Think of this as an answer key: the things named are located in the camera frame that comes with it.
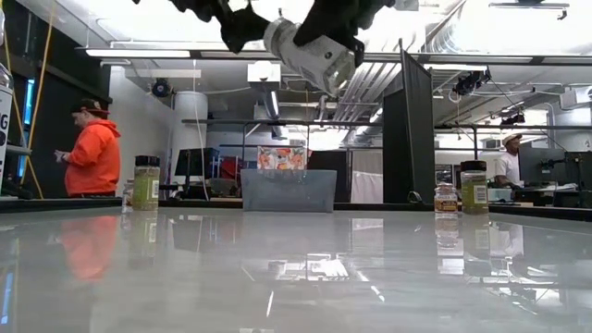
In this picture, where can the red equipment cart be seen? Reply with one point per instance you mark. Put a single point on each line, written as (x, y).
(231, 167)

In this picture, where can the computer monitor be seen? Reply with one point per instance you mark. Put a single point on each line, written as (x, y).
(28, 120)

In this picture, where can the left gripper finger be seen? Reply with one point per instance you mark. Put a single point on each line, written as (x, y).
(240, 28)

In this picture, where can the black metal table frame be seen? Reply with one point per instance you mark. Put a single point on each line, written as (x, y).
(69, 202)

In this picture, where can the black background monitor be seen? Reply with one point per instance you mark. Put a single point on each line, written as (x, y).
(541, 164)
(194, 162)
(580, 168)

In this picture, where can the black partition panel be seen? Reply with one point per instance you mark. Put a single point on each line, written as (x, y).
(411, 139)

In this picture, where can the black ceiling-mounted camera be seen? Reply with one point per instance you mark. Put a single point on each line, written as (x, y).
(513, 119)
(472, 82)

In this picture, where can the black cabinet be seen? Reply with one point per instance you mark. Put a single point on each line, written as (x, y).
(333, 176)

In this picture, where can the floral printed panel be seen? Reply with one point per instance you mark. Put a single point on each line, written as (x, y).
(281, 158)

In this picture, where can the person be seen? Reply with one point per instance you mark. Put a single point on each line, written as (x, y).
(509, 168)
(92, 157)

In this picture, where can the ceiling track light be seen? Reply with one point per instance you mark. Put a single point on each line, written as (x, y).
(529, 4)

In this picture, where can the long ceiling light fixture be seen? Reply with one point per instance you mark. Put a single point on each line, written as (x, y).
(139, 53)

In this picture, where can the white ceiling box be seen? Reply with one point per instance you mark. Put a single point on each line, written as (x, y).
(263, 71)

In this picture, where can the dark grey plastic bin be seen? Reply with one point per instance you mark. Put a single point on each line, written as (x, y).
(289, 192)

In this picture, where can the white curtain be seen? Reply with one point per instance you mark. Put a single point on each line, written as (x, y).
(366, 182)

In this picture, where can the black-lid green spice jar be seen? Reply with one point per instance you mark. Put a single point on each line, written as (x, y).
(474, 189)
(146, 185)

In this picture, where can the dark grey side desk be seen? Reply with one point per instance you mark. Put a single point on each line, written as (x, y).
(14, 150)

